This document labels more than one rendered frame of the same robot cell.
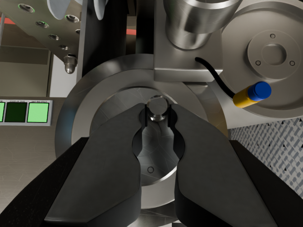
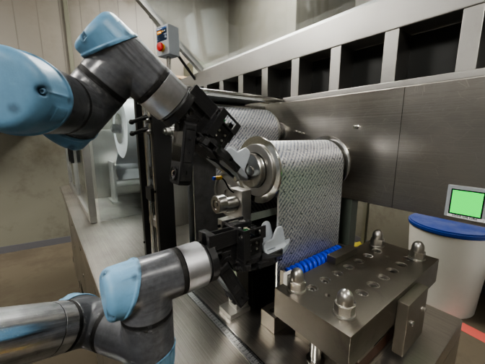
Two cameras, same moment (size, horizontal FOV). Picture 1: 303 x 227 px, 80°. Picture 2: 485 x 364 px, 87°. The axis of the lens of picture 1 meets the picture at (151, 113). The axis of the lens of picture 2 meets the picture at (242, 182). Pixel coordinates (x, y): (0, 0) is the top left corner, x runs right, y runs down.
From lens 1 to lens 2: 0.49 m
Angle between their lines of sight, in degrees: 52
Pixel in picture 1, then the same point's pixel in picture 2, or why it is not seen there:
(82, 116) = (269, 179)
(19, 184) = not seen: outside the picture
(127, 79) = (258, 191)
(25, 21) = (395, 284)
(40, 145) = (466, 161)
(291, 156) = not seen: hidden behind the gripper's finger
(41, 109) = (460, 206)
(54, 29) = (378, 271)
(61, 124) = (278, 178)
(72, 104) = (275, 185)
